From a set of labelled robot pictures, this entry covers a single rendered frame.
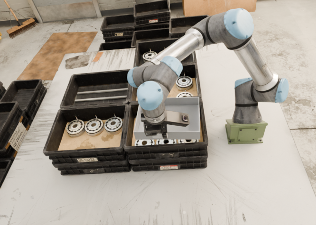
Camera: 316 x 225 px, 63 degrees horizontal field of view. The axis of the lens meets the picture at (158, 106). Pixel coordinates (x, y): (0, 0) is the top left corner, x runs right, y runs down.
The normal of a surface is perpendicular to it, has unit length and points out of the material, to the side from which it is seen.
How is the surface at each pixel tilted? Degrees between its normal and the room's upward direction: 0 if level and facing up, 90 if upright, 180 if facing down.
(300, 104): 0
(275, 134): 0
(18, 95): 0
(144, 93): 16
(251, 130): 90
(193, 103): 88
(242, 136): 90
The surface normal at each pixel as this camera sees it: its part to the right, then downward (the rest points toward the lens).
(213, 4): -0.07, 0.49
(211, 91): -0.12, -0.69
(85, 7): -0.04, 0.73
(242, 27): 0.55, -0.04
